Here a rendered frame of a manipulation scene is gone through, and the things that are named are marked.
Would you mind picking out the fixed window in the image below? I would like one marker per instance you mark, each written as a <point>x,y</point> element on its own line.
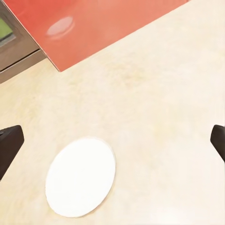
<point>18,51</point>

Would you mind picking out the countertop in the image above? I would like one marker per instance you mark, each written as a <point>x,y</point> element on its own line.
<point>174,69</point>
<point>55,109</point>

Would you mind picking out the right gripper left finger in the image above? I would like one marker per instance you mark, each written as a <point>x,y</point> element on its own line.
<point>11,140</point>

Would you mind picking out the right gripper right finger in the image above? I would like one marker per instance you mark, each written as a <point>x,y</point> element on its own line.
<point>217,139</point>

